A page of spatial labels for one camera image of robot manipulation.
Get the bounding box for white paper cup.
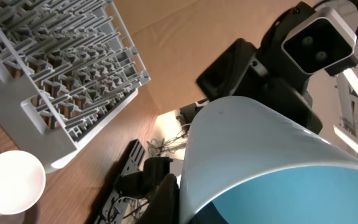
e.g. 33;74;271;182
0;150;46;216

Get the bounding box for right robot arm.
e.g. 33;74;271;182
196;1;358;134

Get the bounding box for grey plastic dishwasher rack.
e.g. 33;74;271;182
0;0;150;173

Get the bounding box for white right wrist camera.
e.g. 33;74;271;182
281;7;357;74

